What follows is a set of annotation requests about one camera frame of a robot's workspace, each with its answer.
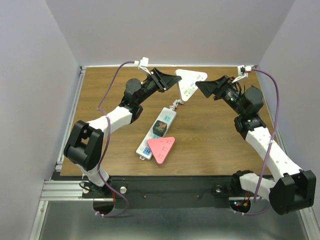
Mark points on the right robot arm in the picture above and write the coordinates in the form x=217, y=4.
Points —
x=291, y=188

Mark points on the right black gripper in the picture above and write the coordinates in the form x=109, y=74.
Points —
x=218, y=87

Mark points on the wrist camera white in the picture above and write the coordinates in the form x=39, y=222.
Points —
x=142, y=65
x=243, y=72

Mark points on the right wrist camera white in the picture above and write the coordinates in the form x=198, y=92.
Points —
x=243, y=72

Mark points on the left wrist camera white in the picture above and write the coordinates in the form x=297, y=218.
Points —
x=142, y=65

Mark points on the white colourful power strip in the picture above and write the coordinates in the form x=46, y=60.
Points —
x=167, y=116

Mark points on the dark green cube adapter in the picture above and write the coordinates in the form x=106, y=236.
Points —
x=159, y=128

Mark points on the pink triangular power socket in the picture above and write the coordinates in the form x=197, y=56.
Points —
x=160, y=148

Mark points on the back aluminium rail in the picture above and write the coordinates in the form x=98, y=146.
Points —
x=164, y=66

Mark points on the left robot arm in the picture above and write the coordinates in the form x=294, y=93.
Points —
x=84, y=146

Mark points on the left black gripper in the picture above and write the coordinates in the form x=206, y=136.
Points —
x=162, y=81

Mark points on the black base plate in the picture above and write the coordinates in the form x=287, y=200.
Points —
x=120, y=202

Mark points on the white triangular power socket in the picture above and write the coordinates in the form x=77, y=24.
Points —
x=187, y=85

